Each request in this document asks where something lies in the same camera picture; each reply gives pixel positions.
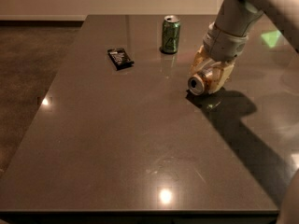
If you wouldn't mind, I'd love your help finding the orange soda can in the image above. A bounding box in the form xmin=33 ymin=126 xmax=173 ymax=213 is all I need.
xmin=188 ymin=69 xmax=212 ymax=96

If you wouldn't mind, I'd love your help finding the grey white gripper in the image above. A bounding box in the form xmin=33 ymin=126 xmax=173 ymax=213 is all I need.
xmin=190 ymin=23 xmax=249 ymax=94

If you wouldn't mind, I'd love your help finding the green soda can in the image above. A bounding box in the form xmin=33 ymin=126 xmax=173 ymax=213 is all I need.
xmin=161 ymin=15 xmax=180 ymax=54

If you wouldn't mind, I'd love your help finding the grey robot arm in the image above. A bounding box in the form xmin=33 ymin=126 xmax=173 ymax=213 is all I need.
xmin=188 ymin=0 xmax=299 ymax=95

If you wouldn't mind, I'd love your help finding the black snack packet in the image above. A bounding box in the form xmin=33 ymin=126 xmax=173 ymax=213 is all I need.
xmin=107 ymin=48 xmax=135 ymax=70

